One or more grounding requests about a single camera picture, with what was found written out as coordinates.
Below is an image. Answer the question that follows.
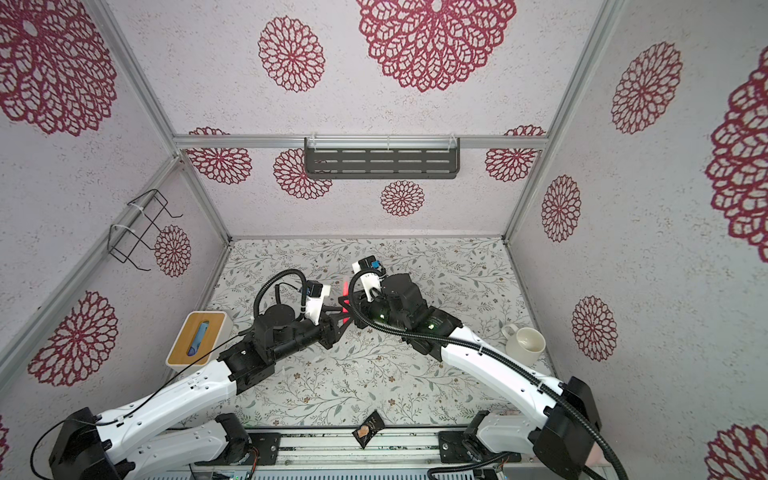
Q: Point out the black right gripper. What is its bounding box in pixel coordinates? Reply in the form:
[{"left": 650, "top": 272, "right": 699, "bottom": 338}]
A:
[{"left": 341, "top": 287, "right": 414, "bottom": 336}]

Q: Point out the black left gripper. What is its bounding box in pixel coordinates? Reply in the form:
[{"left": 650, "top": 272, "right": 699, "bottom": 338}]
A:
[{"left": 272, "top": 306, "right": 356, "bottom": 365}]

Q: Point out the pink highlighter pen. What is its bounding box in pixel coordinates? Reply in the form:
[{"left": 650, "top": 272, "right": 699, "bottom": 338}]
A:
[{"left": 339, "top": 278, "right": 350, "bottom": 315}]

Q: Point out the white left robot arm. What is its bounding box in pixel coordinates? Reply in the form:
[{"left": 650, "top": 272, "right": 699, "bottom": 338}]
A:
[{"left": 48, "top": 304, "right": 349, "bottom": 479}]

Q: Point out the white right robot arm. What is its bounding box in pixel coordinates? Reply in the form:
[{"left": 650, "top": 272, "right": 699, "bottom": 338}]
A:
[{"left": 338, "top": 269, "right": 628, "bottom": 479}]

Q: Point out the black snack packet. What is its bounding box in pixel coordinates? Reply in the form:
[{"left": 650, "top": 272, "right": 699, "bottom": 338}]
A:
[{"left": 352, "top": 411, "right": 386, "bottom": 449}]

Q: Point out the white ceramic mug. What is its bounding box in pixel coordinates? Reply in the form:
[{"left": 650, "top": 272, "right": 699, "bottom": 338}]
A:
[{"left": 501, "top": 324, "right": 547, "bottom": 367}]

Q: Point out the white wooden tissue box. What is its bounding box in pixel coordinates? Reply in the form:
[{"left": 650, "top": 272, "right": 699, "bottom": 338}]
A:
[{"left": 165, "top": 311, "right": 234, "bottom": 372}]

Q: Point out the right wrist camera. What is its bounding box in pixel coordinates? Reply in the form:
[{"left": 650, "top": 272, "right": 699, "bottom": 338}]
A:
[{"left": 352, "top": 255, "right": 386, "bottom": 303}]

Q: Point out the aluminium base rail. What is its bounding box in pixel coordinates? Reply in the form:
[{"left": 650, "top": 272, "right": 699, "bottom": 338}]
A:
[{"left": 107, "top": 425, "right": 529, "bottom": 475}]

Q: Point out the dark metal wall shelf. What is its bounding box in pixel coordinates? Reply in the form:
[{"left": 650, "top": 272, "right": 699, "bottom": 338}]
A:
[{"left": 303, "top": 137, "right": 461, "bottom": 180}]

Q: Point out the black wire wall rack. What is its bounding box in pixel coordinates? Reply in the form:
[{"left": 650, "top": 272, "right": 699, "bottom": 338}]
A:
[{"left": 106, "top": 188, "right": 183, "bottom": 272}]

